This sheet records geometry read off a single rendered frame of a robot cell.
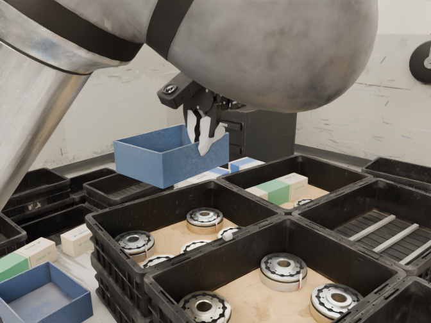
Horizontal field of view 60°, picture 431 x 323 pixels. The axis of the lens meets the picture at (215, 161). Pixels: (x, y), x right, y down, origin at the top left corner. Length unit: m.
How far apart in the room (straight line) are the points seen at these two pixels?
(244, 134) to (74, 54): 2.07
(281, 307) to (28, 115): 0.67
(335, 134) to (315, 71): 4.07
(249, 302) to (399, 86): 3.35
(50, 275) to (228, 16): 1.04
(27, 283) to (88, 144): 3.03
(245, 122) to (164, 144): 1.38
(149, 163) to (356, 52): 0.56
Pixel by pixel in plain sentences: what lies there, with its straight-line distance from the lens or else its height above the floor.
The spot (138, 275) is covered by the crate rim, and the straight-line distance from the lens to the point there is 0.74.
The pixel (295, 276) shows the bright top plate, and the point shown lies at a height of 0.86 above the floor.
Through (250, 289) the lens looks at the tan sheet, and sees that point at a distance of 0.85.
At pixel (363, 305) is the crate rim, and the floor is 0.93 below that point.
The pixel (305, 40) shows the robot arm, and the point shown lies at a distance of 0.18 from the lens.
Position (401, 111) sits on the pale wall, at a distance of 3.99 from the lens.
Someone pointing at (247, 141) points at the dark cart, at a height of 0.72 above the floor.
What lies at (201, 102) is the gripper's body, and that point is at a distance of 0.72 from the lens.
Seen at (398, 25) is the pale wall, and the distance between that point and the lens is 3.96.
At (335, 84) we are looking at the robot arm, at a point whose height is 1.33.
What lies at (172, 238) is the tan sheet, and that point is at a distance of 1.03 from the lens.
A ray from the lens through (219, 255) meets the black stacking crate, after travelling 0.81.
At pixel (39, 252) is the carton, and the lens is 1.21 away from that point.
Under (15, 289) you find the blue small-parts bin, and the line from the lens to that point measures 1.12.
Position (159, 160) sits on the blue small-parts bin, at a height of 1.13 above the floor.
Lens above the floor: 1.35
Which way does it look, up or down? 19 degrees down
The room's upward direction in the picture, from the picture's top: straight up
